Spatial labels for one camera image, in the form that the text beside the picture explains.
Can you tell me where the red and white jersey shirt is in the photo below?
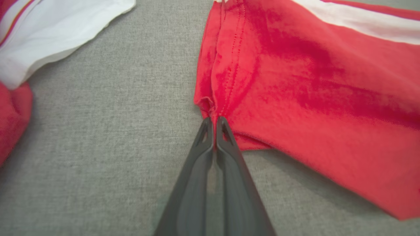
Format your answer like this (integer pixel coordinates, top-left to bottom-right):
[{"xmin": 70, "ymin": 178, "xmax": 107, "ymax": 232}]
[{"xmin": 0, "ymin": 0, "xmax": 420, "ymax": 221}]

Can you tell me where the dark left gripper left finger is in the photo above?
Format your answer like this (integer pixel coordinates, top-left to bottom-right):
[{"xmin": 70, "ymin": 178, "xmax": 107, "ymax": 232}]
[{"xmin": 154, "ymin": 117, "xmax": 215, "ymax": 236}]

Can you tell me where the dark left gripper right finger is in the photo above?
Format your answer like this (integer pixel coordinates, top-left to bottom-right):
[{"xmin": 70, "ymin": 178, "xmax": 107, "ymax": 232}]
[{"xmin": 215, "ymin": 116, "xmax": 276, "ymax": 236}]

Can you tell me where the grey fabric sofa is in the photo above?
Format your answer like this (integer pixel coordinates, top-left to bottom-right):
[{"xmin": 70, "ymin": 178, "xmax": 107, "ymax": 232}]
[{"xmin": 0, "ymin": 0, "xmax": 420, "ymax": 236}]

